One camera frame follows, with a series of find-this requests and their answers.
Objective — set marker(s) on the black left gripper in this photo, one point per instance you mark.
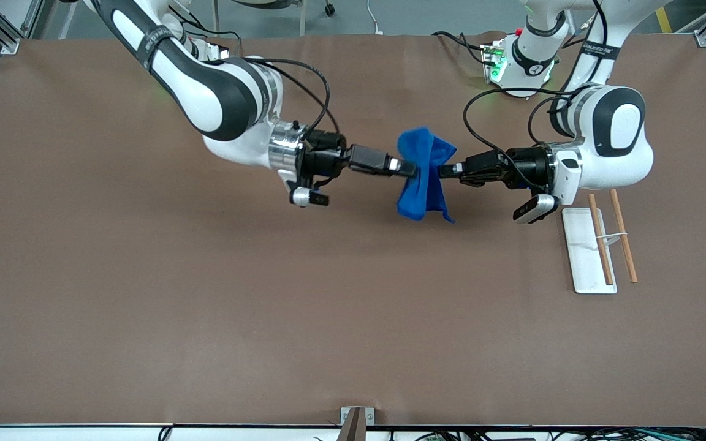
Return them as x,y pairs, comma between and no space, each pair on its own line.
526,165

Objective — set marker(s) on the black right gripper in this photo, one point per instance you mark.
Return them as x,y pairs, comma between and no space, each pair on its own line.
322,163

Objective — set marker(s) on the blue microfiber towel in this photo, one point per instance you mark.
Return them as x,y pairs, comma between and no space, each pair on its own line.
420,190

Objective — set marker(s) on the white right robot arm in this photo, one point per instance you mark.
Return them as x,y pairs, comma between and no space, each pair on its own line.
218,98

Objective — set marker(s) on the white rack with wooden bars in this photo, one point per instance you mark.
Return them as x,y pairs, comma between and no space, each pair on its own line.
583,257

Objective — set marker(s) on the chair legs with caster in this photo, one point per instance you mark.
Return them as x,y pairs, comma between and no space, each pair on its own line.
329,9

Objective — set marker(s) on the brown table cover sheet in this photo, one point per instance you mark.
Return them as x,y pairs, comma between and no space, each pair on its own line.
353,337

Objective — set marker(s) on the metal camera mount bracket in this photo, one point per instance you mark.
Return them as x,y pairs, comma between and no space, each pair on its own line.
353,425

